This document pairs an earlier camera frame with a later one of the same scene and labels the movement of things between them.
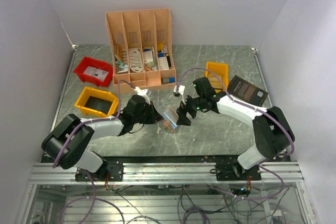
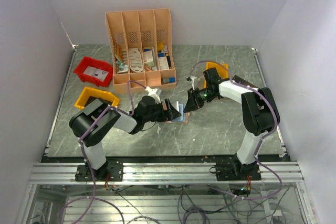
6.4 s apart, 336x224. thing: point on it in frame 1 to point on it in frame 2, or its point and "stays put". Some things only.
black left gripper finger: x=153 y=120 to x=172 y=118
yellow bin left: x=97 y=102 stays put
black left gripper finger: x=158 y=116 to x=173 y=112
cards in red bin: x=100 y=74 stays put
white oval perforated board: x=135 y=60 stays put
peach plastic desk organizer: x=141 y=49 stays put
